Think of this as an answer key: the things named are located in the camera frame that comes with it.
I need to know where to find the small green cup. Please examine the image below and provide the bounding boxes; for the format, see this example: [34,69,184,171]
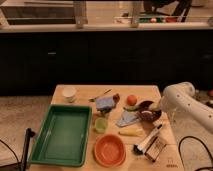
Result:
[95,117,108,133]

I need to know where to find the wooden block with black frame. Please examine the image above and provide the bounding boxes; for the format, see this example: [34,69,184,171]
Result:
[145,137,166,162]

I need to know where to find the green cucumber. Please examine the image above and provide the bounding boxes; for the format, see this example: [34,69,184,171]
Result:
[123,105,139,112]

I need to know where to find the yellow corn cob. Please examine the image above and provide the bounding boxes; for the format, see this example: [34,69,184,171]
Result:
[118,129,143,136]

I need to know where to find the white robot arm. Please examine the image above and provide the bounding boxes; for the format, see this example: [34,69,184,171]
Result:
[152,82,213,134]

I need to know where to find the small brown object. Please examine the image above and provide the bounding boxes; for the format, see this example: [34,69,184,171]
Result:
[113,94,120,102]

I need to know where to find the white handled brush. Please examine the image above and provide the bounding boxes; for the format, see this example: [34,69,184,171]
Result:
[133,124,162,155]

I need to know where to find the green plastic tray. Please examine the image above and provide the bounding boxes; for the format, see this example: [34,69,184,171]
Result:
[30,105,92,167]

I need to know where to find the orange fruit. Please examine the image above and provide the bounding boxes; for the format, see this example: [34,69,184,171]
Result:
[126,95,137,106]

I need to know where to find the black cable right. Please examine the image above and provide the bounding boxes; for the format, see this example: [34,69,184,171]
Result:
[178,135,213,171]

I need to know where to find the dark maroon bowl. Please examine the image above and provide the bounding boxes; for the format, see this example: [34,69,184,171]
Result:
[137,101,162,123]

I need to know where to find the blue-grey cloth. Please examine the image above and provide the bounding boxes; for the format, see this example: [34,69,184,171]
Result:
[116,111,140,127]

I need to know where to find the white cup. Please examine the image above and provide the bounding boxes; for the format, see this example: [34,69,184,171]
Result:
[62,86,77,103]

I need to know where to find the orange bowl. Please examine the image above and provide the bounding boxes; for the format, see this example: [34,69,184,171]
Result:
[93,134,126,168]

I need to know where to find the black stand left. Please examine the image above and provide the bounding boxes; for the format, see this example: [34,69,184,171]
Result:
[0,128,35,171]

